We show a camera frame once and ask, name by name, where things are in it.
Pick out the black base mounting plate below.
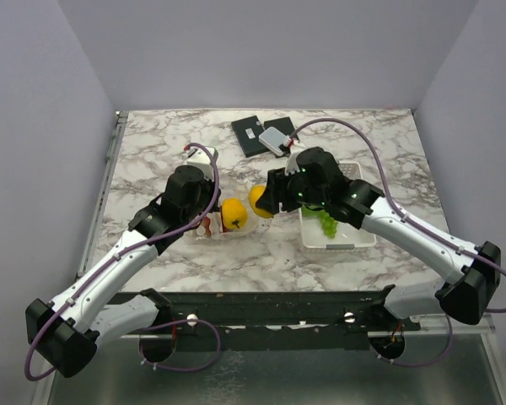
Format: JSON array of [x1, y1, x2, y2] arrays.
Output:
[[109, 289, 448, 354]]

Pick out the yellow toy bell pepper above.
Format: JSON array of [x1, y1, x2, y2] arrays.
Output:
[[221, 198, 248, 230]]

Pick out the black box with label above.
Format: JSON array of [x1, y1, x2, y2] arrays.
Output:
[[231, 116, 269, 158]]

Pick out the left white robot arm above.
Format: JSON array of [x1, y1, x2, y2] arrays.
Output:
[[24, 165, 220, 381]]

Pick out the clear polka dot zip bag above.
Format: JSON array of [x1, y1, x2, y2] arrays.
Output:
[[186, 178, 260, 241]]

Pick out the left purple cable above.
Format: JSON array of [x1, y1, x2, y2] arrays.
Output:
[[24, 143, 221, 383]]

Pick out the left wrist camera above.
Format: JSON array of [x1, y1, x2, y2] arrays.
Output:
[[185, 146, 218, 179]]

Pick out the black flat box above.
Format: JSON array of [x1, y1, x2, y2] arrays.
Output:
[[264, 116, 295, 137]]

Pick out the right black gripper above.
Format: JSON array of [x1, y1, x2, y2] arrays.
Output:
[[257, 163, 328, 214]]

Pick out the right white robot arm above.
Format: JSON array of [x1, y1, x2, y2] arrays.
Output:
[[255, 147, 500, 330]]

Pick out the red yellow toy fruit cluster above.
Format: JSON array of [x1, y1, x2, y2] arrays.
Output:
[[194, 212, 223, 238]]

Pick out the white perforated plastic basket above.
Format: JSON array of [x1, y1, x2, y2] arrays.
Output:
[[299, 159, 379, 251]]

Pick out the yellow toy lemon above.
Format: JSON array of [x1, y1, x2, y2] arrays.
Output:
[[248, 185, 274, 219]]

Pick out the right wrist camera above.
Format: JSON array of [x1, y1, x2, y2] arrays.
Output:
[[279, 137, 307, 176]]

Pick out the aluminium rail left edge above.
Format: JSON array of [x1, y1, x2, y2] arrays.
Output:
[[76, 111, 129, 278]]

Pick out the green toy grapes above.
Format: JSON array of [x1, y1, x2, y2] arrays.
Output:
[[302, 206, 338, 239]]

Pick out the aluminium extrusion right front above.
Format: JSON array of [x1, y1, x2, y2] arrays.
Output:
[[412, 314, 496, 335]]

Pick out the white grey small device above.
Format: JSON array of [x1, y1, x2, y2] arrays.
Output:
[[258, 127, 289, 157]]

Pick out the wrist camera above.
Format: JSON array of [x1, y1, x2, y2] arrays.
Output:
[[185, 146, 218, 179], [279, 137, 307, 176]]

